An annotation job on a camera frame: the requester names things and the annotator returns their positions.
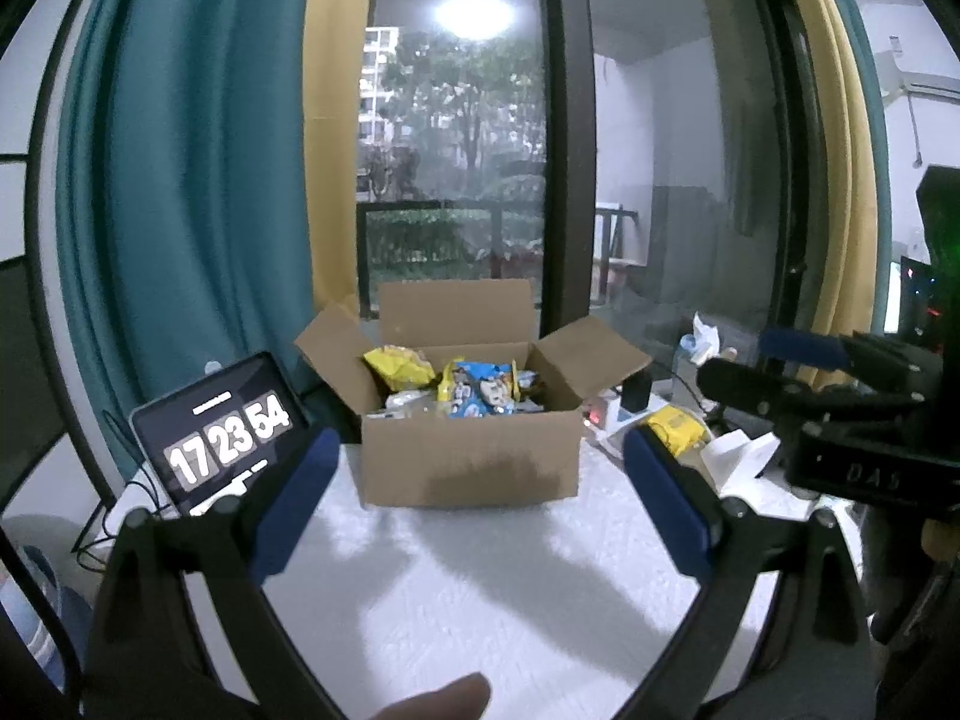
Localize tablet showing clock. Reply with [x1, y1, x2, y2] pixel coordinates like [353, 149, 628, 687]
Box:
[128, 351, 308, 517]

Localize yellow chips bag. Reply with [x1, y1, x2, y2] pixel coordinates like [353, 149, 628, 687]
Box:
[363, 344, 436, 394]

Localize yellow right curtain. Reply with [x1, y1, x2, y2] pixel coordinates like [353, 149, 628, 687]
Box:
[796, 0, 878, 335]

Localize black power adapter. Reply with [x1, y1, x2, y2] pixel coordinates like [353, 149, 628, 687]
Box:
[620, 369, 652, 415]

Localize brown cardboard box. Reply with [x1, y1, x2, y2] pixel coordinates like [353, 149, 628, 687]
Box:
[296, 280, 652, 509]

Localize yellow left curtain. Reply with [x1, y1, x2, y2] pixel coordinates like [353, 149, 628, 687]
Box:
[302, 0, 371, 312]

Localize blue cartoon snack bag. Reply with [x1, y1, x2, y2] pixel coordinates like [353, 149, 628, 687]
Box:
[438, 359, 521, 418]

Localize clear bag of biscuits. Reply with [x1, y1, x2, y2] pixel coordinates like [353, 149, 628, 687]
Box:
[370, 388, 449, 419]

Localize yellow curtain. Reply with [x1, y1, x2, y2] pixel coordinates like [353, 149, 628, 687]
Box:
[796, 0, 878, 335]
[302, 0, 371, 312]

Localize white charger block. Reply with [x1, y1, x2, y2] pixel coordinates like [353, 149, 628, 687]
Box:
[584, 390, 622, 434]

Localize computer monitor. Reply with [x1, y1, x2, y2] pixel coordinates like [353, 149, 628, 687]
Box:
[898, 255, 939, 351]

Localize black tablet cable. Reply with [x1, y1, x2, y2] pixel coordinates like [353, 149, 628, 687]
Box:
[70, 463, 175, 575]

